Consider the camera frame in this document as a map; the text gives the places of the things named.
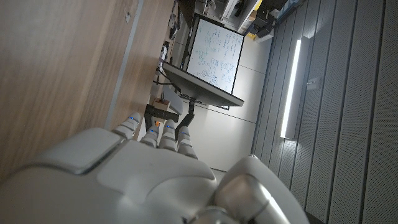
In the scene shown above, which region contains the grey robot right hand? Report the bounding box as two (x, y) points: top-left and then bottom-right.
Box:
(0, 111), (312, 224)

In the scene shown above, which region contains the small cardboard box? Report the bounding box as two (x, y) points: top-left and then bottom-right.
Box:
(153, 97), (171, 112)

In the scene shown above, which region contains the black computer monitor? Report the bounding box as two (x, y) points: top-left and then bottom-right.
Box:
(161, 61), (245, 108)

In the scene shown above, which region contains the whiteboard with writing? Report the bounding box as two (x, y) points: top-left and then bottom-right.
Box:
(185, 14), (245, 95)

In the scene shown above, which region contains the long ceiling light strip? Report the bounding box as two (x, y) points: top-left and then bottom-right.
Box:
(279, 39), (303, 140)

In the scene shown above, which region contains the white shelf cabinet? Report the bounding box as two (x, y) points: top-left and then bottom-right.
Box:
(221, 0), (262, 32)

